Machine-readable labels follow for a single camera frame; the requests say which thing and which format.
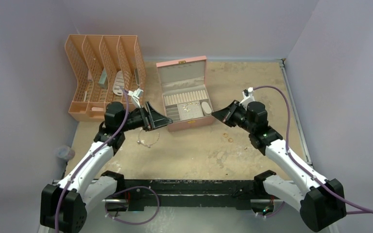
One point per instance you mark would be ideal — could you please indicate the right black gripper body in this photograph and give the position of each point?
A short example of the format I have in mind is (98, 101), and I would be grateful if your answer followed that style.
(236, 116)

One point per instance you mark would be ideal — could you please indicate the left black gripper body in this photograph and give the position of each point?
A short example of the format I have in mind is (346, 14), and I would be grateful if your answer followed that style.
(141, 119)

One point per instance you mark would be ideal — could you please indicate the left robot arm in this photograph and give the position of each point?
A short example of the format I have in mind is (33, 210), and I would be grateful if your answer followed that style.
(65, 205)

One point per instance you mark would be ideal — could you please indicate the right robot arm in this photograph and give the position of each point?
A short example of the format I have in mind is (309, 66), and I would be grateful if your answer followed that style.
(308, 192)

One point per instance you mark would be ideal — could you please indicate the pink jewelry box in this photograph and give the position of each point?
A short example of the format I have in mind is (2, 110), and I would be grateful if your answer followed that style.
(182, 81)

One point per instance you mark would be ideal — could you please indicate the white oval pad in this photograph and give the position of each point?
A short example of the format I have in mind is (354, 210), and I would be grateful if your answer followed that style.
(206, 108)

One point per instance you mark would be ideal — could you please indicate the earrings in box tray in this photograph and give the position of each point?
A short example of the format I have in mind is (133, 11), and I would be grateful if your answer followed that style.
(190, 106)

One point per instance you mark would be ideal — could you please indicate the grey metal block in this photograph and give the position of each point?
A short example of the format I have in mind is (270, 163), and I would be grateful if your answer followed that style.
(103, 80)

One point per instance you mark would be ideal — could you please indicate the orange plastic file organizer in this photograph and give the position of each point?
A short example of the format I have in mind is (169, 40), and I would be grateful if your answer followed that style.
(96, 60)

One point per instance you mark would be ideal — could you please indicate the clear plastic cup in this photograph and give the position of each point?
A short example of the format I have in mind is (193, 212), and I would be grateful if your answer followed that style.
(64, 152)

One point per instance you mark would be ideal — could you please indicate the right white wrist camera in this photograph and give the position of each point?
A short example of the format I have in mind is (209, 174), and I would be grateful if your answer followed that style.
(248, 97)

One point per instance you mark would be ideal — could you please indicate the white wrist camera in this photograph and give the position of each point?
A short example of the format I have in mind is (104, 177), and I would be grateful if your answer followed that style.
(135, 97)
(248, 97)

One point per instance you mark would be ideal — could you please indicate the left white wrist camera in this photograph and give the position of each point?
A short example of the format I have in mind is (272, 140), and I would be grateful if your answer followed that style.
(135, 97)

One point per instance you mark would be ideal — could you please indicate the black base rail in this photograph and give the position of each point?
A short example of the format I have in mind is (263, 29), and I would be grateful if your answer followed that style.
(136, 194)

